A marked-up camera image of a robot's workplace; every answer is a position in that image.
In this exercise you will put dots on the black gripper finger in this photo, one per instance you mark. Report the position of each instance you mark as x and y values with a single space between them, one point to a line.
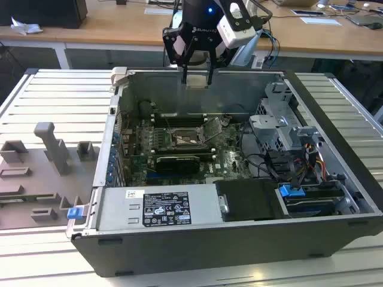
211 59
169 45

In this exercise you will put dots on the silver square CPU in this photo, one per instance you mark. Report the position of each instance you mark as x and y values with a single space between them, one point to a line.
196 82

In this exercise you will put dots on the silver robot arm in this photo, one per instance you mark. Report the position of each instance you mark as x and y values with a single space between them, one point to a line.
249 48

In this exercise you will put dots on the black RAM slot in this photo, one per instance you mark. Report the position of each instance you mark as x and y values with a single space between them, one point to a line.
179 115
179 124
179 118
185 148
179 121
185 152

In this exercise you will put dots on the blue expansion slot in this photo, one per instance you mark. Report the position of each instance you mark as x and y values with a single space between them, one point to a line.
154 175

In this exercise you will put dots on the long wooden desk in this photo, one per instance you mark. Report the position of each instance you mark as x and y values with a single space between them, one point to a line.
119 27

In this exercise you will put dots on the grey plastic case latch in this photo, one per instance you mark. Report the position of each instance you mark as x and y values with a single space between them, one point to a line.
119 76

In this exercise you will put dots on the silver disk bay cage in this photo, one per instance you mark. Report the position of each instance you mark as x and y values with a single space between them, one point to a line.
269 125

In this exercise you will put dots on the green motherboard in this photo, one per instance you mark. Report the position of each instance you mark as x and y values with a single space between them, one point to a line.
230 163

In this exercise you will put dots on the black graphics card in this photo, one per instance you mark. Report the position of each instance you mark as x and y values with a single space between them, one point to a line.
176 166

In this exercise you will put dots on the white computer mouse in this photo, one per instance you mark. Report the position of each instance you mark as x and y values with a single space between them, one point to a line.
320 5

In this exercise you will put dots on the black box on desk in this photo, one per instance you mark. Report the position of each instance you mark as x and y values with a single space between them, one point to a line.
45 12

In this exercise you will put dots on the crumpled white paper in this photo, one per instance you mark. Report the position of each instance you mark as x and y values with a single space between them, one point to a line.
25 27

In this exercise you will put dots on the black plastic shroud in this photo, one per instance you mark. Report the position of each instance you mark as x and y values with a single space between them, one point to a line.
248 200

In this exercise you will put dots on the blue disk carrier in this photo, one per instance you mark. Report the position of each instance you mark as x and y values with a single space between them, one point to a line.
290 190

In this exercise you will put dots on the grey laptop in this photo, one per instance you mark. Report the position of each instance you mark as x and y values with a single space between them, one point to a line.
365 19

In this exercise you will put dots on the black computer mouse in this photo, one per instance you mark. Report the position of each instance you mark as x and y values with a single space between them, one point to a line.
375 26

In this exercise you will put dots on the silver power supply unit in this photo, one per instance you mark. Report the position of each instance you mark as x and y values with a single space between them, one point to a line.
119 209

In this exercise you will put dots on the grey parts rack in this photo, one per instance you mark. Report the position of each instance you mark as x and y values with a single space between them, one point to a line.
36 179

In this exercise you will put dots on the black PC case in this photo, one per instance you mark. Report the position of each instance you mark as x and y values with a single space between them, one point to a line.
209 251

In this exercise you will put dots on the blue case latch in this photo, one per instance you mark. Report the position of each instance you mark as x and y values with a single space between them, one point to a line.
74 213

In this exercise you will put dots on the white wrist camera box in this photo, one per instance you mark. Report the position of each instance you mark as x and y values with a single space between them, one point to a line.
236 34

